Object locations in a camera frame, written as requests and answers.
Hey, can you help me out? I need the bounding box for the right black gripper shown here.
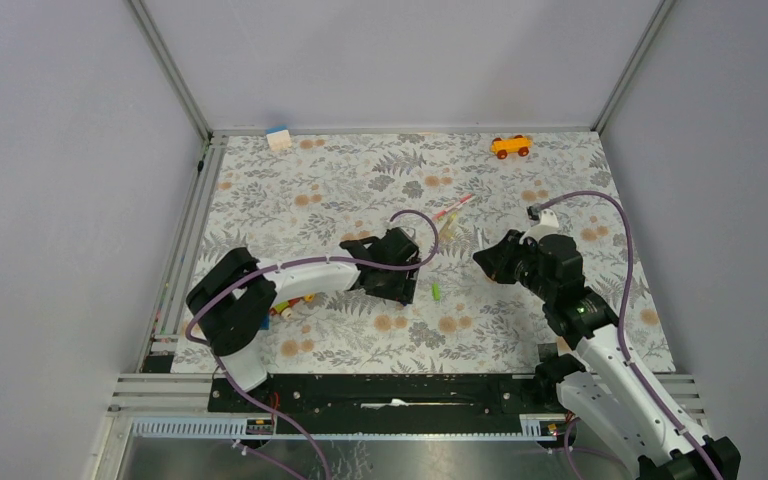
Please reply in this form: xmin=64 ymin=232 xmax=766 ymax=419
xmin=472 ymin=229 xmax=555 ymax=302

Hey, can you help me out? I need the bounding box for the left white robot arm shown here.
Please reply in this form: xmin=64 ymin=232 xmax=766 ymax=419
xmin=185 ymin=227 xmax=425 ymax=411

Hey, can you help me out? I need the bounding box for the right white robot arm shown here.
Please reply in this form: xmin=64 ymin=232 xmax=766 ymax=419
xmin=473 ymin=230 xmax=741 ymax=479

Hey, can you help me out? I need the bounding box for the olive yellow marker pen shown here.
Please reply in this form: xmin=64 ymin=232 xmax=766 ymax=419
xmin=439 ymin=213 xmax=457 ymax=242

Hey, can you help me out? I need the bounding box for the pink marker pen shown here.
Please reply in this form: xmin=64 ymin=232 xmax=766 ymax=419
xmin=433 ymin=194 xmax=474 ymax=221

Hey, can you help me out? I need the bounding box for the red yellow toy brick car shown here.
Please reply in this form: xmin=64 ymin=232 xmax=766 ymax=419
xmin=269 ymin=294 xmax=315 ymax=319

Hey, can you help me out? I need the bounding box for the orange toy car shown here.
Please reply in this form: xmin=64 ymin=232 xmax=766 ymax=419
xmin=490 ymin=135 xmax=532 ymax=160

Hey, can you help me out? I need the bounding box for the floral patterned table mat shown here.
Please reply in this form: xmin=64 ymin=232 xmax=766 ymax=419
xmin=193 ymin=132 xmax=675 ymax=373

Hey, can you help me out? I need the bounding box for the white block with blue top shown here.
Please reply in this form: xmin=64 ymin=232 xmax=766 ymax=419
xmin=265 ymin=125 xmax=293 ymax=151

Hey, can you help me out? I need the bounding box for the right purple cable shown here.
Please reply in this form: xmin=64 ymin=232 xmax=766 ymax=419
xmin=529 ymin=190 xmax=723 ymax=480

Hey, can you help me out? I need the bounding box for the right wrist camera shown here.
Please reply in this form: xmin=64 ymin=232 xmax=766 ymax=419
xmin=525 ymin=205 xmax=560 ymax=242

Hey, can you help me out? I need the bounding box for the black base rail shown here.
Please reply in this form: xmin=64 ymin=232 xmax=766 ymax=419
xmin=207 ymin=374 xmax=575 ymax=439

